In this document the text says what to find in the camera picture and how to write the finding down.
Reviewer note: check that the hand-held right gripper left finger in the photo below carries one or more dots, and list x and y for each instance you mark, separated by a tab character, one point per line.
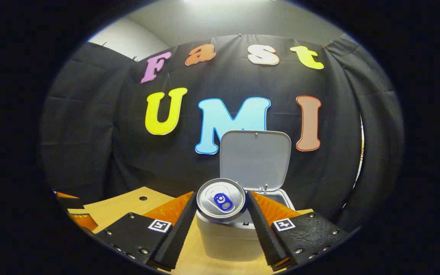
176	236

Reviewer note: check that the grey desktop garbage bin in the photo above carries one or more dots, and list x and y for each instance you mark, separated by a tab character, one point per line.
254	160

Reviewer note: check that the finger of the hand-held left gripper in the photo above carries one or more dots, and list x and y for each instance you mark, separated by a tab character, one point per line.
69	201
84	222

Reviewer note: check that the silver pop can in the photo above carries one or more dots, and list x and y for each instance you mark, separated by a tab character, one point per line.
220	200

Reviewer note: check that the ceiling light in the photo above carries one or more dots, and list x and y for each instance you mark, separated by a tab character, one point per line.
227	1

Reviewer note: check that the wooden desktop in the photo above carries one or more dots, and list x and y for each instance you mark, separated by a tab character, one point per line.
128	202

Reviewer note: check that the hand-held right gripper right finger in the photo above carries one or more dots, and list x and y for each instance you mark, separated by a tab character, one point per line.
266	233

